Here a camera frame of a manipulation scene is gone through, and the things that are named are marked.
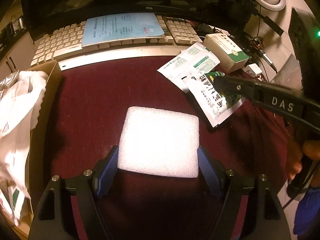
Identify green white sachet packet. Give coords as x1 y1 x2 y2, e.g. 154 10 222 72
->
182 72 245 128
157 42 220 93

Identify white foam block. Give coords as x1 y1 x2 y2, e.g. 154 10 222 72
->
118 106 200 178

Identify clear bag of white gauze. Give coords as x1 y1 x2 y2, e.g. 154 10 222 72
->
1 81 31 199

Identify clear plastic bag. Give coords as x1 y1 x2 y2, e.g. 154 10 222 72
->
0 71 20 100

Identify person's right hand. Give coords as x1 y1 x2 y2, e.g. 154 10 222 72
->
285 138 320 180

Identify green white medicine box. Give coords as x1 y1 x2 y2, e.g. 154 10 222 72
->
203 33 249 73

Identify white power adapter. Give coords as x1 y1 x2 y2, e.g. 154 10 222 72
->
242 63 262 77

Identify microphone on stand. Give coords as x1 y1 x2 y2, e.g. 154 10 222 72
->
249 36 278 74

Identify brown cardboard box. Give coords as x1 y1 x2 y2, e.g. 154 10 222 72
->
14 61 62 239

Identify blue paper booklet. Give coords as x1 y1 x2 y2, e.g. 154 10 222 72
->
82 12 164 47

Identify beige mechanical keyboard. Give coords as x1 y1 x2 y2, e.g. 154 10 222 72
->
30 15 203 67

